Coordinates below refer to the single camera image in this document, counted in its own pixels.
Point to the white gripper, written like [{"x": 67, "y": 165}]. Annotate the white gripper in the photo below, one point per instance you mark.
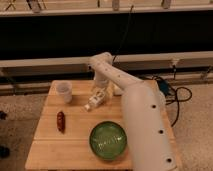
[{"x": 107, "y": 90}]

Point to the green ceramic bowl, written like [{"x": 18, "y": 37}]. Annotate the green ceramic bowl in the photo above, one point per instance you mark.
[{"x": 108, "y": 140}]

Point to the small white bottle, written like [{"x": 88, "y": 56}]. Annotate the small white bottle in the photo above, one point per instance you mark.
[{"x": 94, "y": 101}]

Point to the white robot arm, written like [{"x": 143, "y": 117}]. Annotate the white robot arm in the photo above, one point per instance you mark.
[{"x": 148, "y": 141}]

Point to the brown sausage toy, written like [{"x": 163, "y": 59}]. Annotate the brown sausage toy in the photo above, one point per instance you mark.
[{"x": 61, "y": 122}]

